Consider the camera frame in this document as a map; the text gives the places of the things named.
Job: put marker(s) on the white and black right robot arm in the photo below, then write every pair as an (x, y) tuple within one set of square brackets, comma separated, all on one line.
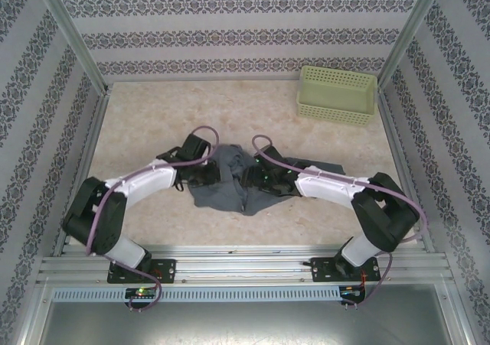
[(325, 186)]

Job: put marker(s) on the circuit board with green light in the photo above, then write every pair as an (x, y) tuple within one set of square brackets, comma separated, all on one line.
[(141, 293)]

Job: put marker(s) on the grey metal sheet panel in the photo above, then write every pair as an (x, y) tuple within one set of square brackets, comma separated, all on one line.
[(245, 322)]

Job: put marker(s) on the small circuit board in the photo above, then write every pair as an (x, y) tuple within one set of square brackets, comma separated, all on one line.
[(352, 291)]

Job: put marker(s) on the aluminium side rail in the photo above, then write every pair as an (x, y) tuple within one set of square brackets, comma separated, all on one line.
[(86, 150), (400, 150)]

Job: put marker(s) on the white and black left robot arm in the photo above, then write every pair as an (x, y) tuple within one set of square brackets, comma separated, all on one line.
[(145, 182)]

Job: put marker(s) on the grey t-shirt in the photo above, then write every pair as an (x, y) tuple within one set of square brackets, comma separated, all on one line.
[(226, 199)]

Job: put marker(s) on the aluminium frame post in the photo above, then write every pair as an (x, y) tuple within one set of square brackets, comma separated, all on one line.
[(73, 35), (407, 35)]

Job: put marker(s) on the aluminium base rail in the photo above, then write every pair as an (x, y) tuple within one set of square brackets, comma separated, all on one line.
[(245, 268)]

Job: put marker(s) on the pale green plastic basket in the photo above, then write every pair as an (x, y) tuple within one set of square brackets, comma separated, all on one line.
[(337, 100)]

